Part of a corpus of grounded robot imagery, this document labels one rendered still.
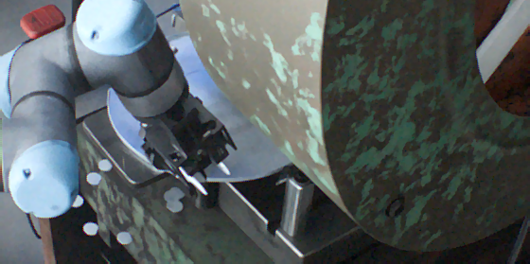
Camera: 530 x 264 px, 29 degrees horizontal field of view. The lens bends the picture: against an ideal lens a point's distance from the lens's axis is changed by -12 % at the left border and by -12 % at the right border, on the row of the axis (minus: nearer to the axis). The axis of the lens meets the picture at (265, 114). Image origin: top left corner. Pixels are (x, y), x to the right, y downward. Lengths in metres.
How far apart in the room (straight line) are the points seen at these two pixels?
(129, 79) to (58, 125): 0.12
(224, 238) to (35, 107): 0.52
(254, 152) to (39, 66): 0.42
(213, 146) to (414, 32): 0.49
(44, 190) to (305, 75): 0.34
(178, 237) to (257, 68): 0.69
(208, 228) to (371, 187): 0.65
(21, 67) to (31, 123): 0.10
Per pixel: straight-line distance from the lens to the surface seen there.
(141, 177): 1.39
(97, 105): 1.69
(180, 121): 1.18
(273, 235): 1.45
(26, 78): 1.10
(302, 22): 0.75
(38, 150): 1.01
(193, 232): 1.51
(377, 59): 0.79
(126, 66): 1.11
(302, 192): 1.38
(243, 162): 1.41
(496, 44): 0.96
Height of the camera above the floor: 1.76
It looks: 41 degrees down
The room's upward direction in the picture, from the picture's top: 6 degrees clockwise
